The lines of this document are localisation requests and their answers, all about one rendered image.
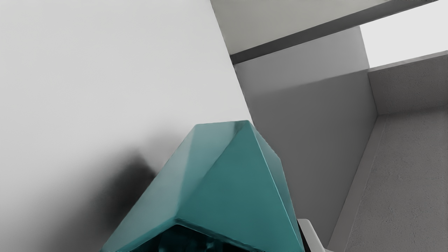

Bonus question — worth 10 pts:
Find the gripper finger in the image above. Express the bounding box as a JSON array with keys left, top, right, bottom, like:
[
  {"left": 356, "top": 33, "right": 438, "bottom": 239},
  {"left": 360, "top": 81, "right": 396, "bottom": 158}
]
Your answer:
[{"left": 297, "top": 219, "right": 327, "bottom": 252}]

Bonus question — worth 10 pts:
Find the teal faceted mug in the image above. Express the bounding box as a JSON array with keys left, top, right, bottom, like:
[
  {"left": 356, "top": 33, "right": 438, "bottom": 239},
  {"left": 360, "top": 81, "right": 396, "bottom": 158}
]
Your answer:
[{"left": 100, "top": 120, "right": 306, "bottom": 252}]

